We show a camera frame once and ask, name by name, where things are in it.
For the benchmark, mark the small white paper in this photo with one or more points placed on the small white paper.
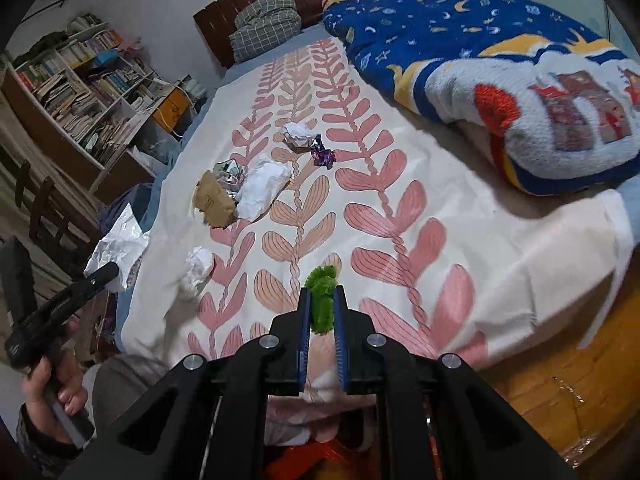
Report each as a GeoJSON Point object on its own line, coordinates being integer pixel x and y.
{"type": "Point", "coordinates": [300, 135]}

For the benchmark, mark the green fuzzy scrap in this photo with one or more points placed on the green fuzzy scrap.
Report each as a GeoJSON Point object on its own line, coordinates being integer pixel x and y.
{"type": "Point", "coordinates": [322, 300]}

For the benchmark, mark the grey cloth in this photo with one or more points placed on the grey cloth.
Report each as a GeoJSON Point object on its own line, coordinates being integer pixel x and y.
{"type": "Point", "coordinates": [130, 395]}

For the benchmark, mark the purple wrapper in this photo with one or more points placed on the purple wrapper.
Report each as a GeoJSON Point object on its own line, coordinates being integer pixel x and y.
{"type": "Point", "coordinates": [320, 155]}

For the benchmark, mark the person's left hand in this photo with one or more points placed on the person's left hand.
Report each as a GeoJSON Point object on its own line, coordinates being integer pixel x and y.
{"type": "Point", "coordinates": [72, 395]}

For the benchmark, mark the large white paper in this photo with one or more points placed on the large white paper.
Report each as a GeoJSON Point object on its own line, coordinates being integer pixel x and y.
{"type": "Point", "coordinates": [260, 185]}

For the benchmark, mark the rows of books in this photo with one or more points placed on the rows of books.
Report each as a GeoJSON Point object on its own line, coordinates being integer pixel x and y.
{"type": "Point", "coordinates": [45, 95]}

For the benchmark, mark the white green printed packet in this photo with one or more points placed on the white green printed packet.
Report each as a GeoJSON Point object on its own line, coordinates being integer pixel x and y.
{"type": "Point", "coordinates": [227, 170]}

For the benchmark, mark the dark blue cloth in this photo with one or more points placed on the dark blue cloth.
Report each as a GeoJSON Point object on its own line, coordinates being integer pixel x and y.
{"type": "Point", "coordinates": [112, 210]}

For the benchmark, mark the white bookshelf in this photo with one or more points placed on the white bookshelf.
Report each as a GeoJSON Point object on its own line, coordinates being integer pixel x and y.
{"type": "Point", "coordinates": [75, 77]}

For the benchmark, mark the brown cardboard piece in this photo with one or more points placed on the brown cardboard piece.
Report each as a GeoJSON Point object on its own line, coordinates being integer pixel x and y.
{"type": "Point", "coordinates": [215, 202]}

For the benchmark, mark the orange box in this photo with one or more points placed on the orange box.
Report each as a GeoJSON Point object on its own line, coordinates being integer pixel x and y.
{"type": "Point", "coordinates": [172, 112]}

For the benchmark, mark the white tissue ball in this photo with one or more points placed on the white tissue ball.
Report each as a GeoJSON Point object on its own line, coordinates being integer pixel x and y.
{"type": "Point", "coordinates": [197, 270]}

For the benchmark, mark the blue star-printed blanket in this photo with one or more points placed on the blue star-printed blanket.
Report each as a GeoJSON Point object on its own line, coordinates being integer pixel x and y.
{"type": "Point", "coordinates": [450, 25]}

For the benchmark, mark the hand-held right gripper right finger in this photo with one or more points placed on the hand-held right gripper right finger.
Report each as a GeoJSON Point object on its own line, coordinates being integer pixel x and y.
{"type": "Point", "coordinates": [340, 330]}

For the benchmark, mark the clear plastic film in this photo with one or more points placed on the clear plastic film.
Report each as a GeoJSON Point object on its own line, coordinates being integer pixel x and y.
{"type": "Point", "coordinates": [570, 390]}

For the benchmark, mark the person's left forearm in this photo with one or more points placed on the person's left forearm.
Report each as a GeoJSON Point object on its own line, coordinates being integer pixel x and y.
{"type": "Point", "coordinates": [40, 450]}

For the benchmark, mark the pink cloth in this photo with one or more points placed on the pink cloth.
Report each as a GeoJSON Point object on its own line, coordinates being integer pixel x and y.
{"type": "Point", "coordinates": [325, 410]}

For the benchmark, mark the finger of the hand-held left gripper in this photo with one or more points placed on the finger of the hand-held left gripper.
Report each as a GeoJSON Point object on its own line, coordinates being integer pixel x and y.
{"type": "Point", "coordinates": [95, 282]}

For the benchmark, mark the leaf-printed cream bed sheet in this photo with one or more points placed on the leaf-printed cream bed sheet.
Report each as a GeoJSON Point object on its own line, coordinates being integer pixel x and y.
{"type": "Point", "coordinates": [425, 185]}

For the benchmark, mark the white plastic bag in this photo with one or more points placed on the white plastic bag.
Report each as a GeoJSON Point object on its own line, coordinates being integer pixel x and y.
{"type": "Point", "coordinates": [117, 245]}

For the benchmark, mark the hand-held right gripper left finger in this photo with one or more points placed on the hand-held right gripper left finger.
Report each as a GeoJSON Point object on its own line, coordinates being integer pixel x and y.
{"type": "Point", "coordinates": [303, 320]}

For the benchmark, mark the red plastic basket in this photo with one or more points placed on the red plastic basket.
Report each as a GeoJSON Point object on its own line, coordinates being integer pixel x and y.
{"type": "Point", "coordinates": [300, 465]}

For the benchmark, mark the dark wooden chair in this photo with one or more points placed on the dark wooden chair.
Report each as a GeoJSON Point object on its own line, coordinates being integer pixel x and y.
{"type": "Point", "coordinates": [40, 210]}

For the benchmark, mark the grey checked pillow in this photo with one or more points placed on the grey checked pillow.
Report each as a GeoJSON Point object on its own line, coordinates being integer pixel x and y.
{"type": "Point", "coordinates": [265, 40]}
{"type": "Point", "coordinates": [267, 7]}

